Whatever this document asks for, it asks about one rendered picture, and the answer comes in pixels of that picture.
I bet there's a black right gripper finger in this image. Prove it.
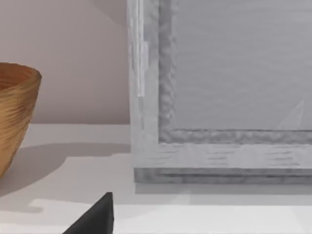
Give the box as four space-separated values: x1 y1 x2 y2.
62 192 115 234

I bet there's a brown woven basket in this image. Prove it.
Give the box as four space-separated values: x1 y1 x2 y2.
0 62 42 180

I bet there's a grey cabinet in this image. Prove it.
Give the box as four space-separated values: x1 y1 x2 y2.
126 0 312 185

